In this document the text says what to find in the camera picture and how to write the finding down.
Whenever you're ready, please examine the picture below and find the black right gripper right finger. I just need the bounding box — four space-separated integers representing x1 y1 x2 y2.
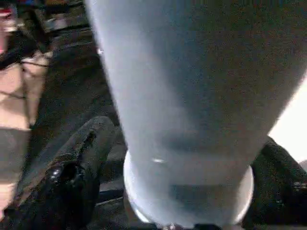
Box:
242 136 307 227

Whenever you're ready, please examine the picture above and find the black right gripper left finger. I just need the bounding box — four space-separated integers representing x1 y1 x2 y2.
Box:
14 116 116 230

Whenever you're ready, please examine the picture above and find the white plastic table top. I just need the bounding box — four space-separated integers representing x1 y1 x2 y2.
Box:
268 76 307 166

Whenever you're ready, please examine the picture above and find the white plastic table leg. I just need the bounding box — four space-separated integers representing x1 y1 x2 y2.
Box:
83 0 307 228

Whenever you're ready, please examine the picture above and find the grey floor rug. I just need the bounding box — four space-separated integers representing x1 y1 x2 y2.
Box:
0 128 32 185

